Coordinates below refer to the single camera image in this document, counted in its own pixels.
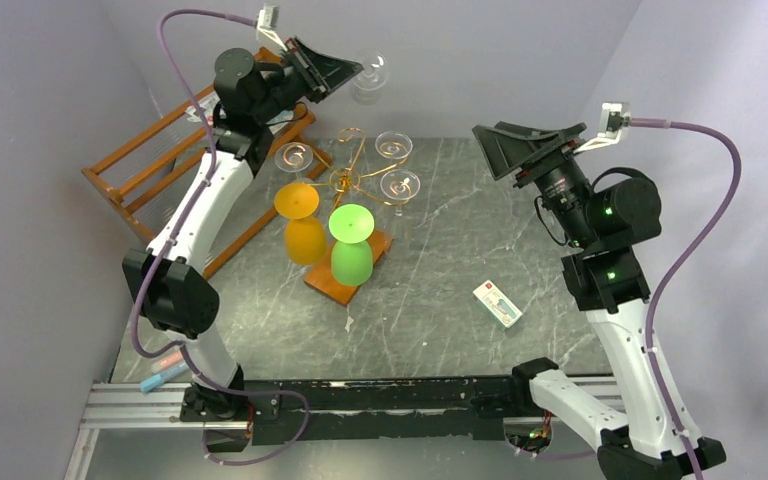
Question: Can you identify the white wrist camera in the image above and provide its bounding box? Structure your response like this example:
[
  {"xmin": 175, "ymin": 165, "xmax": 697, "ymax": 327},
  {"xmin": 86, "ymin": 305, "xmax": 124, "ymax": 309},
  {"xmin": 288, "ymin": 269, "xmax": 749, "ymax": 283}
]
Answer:
[
  {"xmin": 255, "ymin": 4, "xmax": 287, "ymax": 55},
  {"xmin": 574, "ymin": 102, "xmax": 631, "ymax": 154}
]

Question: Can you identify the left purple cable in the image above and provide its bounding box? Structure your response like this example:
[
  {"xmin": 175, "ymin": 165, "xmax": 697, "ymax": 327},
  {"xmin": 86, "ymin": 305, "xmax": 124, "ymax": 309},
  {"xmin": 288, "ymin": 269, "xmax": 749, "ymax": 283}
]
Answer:
[{"xmin": 128, "ymin": 8, "xmax": 259, "ymax": 399}]

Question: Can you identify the orange plastic wine glass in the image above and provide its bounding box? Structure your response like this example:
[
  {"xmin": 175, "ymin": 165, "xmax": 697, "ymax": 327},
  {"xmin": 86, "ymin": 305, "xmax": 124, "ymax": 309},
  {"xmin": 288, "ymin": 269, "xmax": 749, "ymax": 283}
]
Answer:
[{"xmin": 273, "ymin": 182, "xmax": 327, "ymax": 265}]

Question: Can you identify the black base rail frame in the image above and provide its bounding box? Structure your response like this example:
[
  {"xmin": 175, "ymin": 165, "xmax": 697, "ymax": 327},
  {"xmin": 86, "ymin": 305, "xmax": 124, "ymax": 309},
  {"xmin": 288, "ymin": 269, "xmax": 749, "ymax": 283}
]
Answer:
[{"xmin": 79, "ymin": 376, "xmax": 624, "ymax": 458}]

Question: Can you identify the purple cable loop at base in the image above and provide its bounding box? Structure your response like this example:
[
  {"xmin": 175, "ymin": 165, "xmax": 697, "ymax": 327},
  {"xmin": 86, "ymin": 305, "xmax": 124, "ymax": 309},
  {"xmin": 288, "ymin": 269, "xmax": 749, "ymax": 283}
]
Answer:
[{"xmin": 185, "ymin": 387, "xmax": 312, "ymax": 467}]

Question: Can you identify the blue highlighter pen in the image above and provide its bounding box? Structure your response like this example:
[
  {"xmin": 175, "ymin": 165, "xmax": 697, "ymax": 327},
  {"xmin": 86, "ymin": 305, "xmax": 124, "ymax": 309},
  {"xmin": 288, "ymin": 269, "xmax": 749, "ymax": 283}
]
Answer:
[{"xmin": 139, "ymin": 364, "xmax": 190, "ymax": 394}]

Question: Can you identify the gold wire glass rack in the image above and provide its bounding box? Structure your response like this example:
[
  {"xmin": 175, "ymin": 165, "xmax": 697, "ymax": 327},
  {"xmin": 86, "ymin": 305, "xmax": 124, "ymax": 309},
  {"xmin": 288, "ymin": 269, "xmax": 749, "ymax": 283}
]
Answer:
[{"xmin": 303, "ymin": 127, "xmax": 409, "ymax": 306}]

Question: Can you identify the wooden shelf rack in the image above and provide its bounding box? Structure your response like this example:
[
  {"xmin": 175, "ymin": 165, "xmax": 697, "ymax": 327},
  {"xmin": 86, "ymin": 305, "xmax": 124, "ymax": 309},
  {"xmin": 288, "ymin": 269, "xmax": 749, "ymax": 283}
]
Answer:
[{"xmin": 81, "ymin": 44, "xmax": 334, "ymax": 280}]

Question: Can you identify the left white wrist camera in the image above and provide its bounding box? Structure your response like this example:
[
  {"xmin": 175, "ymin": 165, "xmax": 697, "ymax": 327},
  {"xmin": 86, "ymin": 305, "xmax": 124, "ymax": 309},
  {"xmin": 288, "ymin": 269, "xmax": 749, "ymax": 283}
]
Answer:
[{"xmin": 255, "ymin": 4, "xmax": 287, "ymax": 55}]

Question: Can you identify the clear wine glass front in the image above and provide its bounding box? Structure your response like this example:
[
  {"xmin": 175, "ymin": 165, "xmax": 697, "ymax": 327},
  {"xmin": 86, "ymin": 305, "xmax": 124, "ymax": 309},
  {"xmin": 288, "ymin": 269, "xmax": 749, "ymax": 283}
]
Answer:
[{"xmin": 375, "ymin": 131, "xmax": 413, "ymax": 161}]

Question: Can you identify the pink highlighter pen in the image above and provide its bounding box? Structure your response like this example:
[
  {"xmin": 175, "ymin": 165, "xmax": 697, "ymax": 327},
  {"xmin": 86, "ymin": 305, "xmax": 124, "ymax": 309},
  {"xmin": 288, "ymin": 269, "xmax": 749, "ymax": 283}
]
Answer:
[{"xmin": 151, "ymin": 351, "xmax": 183, "ymax": 374}]

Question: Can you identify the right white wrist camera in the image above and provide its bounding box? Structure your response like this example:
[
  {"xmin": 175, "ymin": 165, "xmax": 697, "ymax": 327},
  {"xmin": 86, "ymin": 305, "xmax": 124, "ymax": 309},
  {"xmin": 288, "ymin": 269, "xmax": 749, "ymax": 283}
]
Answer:
[{"xmin": 574, "ymin": 102, "xmax": 631, "ymax": 154}]

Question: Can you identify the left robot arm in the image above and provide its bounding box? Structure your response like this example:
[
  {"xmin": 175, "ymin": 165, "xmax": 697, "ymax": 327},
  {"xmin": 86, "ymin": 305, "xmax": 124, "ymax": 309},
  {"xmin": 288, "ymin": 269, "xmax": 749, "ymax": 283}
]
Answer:
[{"xmin": 122, "ymin": 37, "xmax": 364, "ymax": 420}]

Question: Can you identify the white packaged item top shelf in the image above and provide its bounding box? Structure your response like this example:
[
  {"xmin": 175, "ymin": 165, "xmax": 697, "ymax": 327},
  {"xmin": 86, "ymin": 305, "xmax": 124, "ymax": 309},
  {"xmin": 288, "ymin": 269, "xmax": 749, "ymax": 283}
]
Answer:
[{"xmin": 185, "ymin": 92, "xmax": 219, "ymax": 125}]

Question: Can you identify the clear wine glass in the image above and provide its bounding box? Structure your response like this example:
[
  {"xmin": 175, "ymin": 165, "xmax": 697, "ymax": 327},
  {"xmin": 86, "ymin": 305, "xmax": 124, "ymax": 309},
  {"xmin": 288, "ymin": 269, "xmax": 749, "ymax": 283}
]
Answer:
[
  {"xmin": 273, "ymin": 142, "xmax": 314, "ymax": 184},
  {"xmin": 350, "ymin": 49, "xmax": 390, "ymax": 106},
  {"xmin": 379, "ymin": 169, "xmax": 421, "ymax": 217},
  {"xmin": 375, "ymin": 131, "xmax": 413, "ymax": 161}
]

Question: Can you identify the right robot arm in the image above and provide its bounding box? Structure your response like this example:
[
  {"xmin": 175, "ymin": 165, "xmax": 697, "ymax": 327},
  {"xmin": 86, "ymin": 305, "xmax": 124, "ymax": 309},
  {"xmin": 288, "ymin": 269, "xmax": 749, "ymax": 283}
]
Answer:
[{"xmin": 472, "ymin": 114, "xmax": 727, "ymax": 479}]

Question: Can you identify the clear wine glass back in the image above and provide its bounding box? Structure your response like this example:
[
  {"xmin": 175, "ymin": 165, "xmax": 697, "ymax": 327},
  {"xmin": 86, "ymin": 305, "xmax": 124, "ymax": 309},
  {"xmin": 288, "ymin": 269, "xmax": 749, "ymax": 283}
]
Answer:
[{"xmin": 273, "ymin": 142, "xmax": 314, "ymax": 184}]

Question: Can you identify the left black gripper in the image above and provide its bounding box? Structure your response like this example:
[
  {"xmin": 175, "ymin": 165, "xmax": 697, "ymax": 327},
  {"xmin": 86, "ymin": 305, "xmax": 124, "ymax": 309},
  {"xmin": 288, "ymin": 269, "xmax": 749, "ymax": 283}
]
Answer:
[{"xmin": 260, "ymin": 41, "xmax": 369, "ymax": 127}]

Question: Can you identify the green plastic wine glass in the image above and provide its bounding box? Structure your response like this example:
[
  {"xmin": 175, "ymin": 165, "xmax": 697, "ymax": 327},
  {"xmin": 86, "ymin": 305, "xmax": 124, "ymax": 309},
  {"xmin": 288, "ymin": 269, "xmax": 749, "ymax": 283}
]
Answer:
[{"xmin": 328, "ymin": 204, "xmax": 375, "ymax": 287}]

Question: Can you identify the small white red box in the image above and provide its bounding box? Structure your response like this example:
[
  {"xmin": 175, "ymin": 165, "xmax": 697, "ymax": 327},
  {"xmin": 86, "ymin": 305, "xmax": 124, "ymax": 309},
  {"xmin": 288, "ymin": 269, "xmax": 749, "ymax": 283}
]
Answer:
[{"xmin": 472, "ymin": 280, "xmax": 523, "ymax": 330}]

